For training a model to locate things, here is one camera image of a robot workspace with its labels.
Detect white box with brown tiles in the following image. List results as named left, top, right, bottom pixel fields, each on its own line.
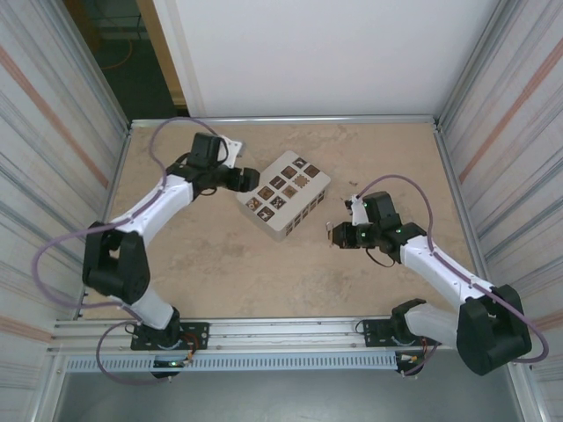
left=235, top=149, right=333, bottom=244

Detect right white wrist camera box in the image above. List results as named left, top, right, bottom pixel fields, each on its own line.
left=344, top=194, right=369, bottom=228

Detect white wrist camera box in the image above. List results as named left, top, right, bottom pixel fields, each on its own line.
left=218, top=135, right=245, bottom=169
left=344, top=194, right=369, bottom=228

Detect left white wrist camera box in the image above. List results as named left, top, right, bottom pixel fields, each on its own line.
left=218, top=135, right=245, bottom=169

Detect aluminium table edge rail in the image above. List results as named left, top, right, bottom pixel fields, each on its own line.
left=129, top=114, right=442, bottom=130

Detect aluminium table side rail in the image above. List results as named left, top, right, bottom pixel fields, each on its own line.
left=432, top=122, right=502, bottom=314
left=77, top=125, right=134, bottom=320

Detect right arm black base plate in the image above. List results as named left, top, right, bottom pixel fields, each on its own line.
left=362, top=317, right=442, bottom=348

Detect wide aluminium mounting rail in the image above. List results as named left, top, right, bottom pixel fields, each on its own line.
left=47, top=313, right=527, bottom=357

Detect red orange base wires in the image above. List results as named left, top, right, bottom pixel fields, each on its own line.
left=398, top=336, right=440, bottom=366
left=182, top=332, right=199, bottom=367

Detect wooden door frame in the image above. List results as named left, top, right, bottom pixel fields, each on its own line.
left=137, top=0, right=191, bottom=107

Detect grey slotted cable duct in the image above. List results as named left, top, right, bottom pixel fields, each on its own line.
left=63, top=354, right=399, bottom=372

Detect orange cable on floor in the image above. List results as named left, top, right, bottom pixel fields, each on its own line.
left=102, top=38, right=134, bottom=72

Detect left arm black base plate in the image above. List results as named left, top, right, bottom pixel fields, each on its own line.
left=130, top=321, right=210, bottom=352

